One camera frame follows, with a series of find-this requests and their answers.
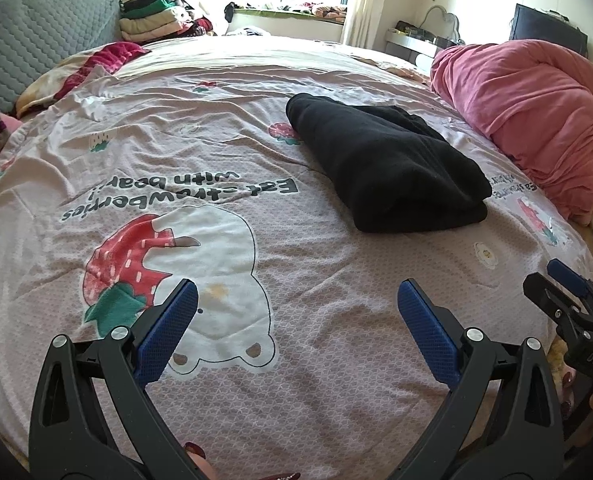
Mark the patterned cloth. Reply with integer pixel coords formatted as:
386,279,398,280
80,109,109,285
296,2,350,23

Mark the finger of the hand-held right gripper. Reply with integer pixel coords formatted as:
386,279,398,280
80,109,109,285
523,272,585,333
547,258,593,306

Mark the black monitor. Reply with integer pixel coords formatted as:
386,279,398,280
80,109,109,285
509,4,588,58

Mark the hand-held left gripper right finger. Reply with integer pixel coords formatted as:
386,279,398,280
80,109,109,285
397,280,563,480

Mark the pink duvet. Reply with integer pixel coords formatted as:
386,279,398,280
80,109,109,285
430,44,593,253

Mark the black sweater with orange cuffs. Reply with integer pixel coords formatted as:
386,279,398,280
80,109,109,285
285,92,493,234

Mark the person's left hand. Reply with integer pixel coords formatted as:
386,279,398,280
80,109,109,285
181,441,302,480

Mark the green windowsill mat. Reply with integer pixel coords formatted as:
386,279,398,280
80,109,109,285
231,6,350,24

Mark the cream curtain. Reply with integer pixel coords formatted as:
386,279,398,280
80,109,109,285
339,0,392,51

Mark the red floral cloth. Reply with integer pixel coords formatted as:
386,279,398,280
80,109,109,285
15,41,152,118

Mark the grey quilted cushion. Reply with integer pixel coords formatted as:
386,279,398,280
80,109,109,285
0,0,124,113

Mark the white desk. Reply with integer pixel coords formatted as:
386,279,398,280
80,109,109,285
387,27,457,63

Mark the stack of folded clothes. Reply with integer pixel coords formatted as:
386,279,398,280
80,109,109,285
119,0,217,41

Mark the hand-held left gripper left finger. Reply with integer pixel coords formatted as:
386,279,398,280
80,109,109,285
28,278,202,480

